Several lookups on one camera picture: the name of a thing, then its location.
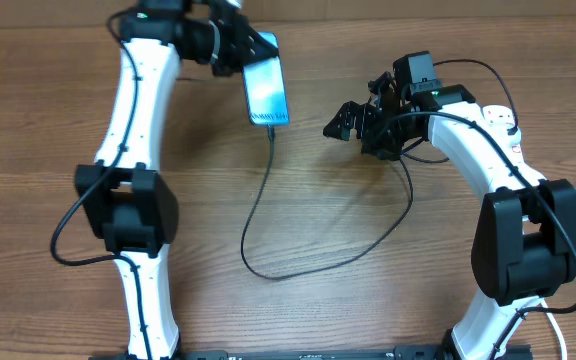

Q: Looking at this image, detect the white charger plug adapter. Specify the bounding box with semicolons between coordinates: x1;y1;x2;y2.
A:
502;127;522;148

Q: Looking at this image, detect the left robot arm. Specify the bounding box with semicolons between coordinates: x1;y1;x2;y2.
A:
73;1;279;359

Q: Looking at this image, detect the white power strip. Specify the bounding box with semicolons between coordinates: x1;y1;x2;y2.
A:
482;105;524;165

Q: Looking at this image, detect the black charger cable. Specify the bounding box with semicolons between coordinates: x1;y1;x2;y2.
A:
240;58;520;282

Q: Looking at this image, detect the blue screen smartphone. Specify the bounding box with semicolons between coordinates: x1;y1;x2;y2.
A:
242;56;290;126

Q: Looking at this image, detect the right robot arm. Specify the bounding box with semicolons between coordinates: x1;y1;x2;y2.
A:
323;51;576;359

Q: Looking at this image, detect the cardboard wall panel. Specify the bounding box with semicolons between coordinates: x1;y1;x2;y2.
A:
0;0;576;28

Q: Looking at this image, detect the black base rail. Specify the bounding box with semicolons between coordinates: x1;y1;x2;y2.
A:
87;343;534;360

